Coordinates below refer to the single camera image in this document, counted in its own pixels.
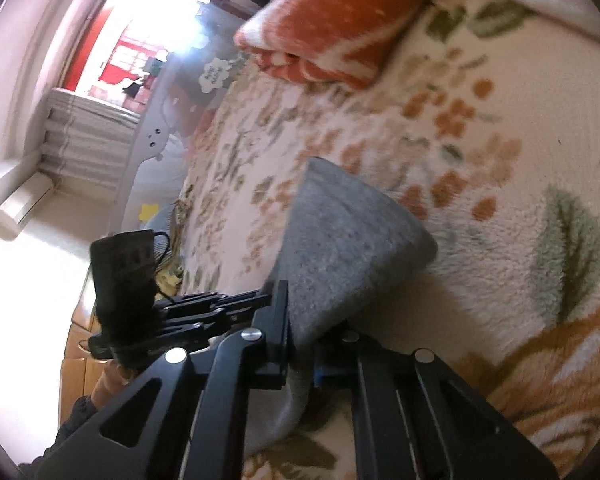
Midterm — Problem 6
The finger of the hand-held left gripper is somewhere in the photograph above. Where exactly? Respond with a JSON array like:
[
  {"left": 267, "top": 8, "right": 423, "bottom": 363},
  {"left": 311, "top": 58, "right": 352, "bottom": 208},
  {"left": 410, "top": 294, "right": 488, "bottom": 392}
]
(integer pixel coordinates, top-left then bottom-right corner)
[
  {"left": 157, "top": 310, "right": 261, "bottom": 352},
  {"left": 152, "top": 290, "right": 273, "bottom": 317}
]

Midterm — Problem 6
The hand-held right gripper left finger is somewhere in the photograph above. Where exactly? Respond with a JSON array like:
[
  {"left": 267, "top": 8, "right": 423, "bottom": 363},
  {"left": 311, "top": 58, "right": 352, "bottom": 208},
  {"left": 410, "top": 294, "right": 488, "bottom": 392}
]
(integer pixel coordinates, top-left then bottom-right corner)
[{"left": 35, "top": 279, "right": 295, "bottom": 480}]

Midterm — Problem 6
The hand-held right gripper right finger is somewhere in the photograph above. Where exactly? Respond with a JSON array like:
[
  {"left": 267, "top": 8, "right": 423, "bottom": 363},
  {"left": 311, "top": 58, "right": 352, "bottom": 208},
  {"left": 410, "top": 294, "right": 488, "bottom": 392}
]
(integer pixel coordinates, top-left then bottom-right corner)
[{"left": 311, "top": 329, "right": 561, "bottom": 480}]

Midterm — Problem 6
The grey felt cloth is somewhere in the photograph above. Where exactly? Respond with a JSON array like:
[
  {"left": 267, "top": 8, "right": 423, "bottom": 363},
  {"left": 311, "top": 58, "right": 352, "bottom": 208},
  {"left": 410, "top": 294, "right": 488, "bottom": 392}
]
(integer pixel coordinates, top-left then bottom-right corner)
[{"left": 244, "top": 156, "right": 439, "bottom": 457}]

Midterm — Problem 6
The person's left forearm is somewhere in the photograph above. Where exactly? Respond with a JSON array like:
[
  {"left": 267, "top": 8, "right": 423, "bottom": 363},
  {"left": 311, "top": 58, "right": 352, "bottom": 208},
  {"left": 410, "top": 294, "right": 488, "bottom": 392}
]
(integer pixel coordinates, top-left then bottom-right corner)
[{"left": 20, "top": 360, "right": 133, "bottom": 468}]

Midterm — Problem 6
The white air conditioner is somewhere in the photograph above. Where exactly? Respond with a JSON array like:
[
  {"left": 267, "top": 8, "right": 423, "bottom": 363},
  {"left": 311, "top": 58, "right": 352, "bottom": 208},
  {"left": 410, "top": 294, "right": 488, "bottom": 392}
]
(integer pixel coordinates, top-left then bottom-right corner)
[{"left": 0, "top": 174, "right": 56, "bottom": 237}]

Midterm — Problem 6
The grey striped curtain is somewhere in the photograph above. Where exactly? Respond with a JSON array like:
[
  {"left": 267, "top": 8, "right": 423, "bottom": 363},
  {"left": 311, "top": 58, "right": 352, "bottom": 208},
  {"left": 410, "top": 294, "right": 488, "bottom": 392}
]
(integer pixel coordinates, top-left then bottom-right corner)
[{"left": 39, "top": 87, "right": 142, "bottom": 192}]

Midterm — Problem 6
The dark sign with white cloud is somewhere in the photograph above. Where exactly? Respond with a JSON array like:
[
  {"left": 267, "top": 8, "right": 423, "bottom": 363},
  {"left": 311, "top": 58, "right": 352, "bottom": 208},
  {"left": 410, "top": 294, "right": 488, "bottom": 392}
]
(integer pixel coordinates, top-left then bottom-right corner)
[{"left": 196, "top": 55, "right": 237, "bottom": 96}]

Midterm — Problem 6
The folded orange patterned blanket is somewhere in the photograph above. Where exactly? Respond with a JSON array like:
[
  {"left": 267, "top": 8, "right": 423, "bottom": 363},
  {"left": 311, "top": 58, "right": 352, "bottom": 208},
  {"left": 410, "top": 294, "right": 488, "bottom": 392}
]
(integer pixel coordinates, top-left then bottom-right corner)
[{"left": 234, "top": 0, "right": 452, "bottom": 94}]

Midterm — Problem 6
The floral fleece blanket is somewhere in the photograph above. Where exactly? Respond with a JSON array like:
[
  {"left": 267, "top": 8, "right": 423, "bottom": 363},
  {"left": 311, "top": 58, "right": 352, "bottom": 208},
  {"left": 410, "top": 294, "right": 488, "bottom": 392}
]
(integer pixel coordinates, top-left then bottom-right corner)
[{"left": 172, "top": 0, "right": 600, "bottom": 480}]

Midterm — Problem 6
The black cable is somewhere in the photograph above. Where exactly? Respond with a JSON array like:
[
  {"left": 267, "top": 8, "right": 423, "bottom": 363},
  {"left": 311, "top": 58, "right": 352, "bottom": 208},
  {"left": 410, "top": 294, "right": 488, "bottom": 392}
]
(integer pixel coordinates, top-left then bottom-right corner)
[{"left": 150, "top": 229, "right": 173, "bottom": 268}]

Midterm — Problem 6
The white bed frame panel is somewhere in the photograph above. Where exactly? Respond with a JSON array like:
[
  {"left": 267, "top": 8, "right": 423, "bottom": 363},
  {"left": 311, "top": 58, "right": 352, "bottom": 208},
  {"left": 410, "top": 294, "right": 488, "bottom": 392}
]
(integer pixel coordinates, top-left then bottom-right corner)
[{"left": 114, "top": 57, "right": 191, "bottom": 233}]

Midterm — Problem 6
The window with red frame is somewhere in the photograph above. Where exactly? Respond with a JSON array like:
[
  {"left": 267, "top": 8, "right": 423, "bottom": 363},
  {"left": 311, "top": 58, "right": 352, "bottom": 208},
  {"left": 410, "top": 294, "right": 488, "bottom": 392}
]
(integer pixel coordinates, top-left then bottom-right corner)
[{"left": 62, "top": 0, "right": 216, "bottom": 101}]

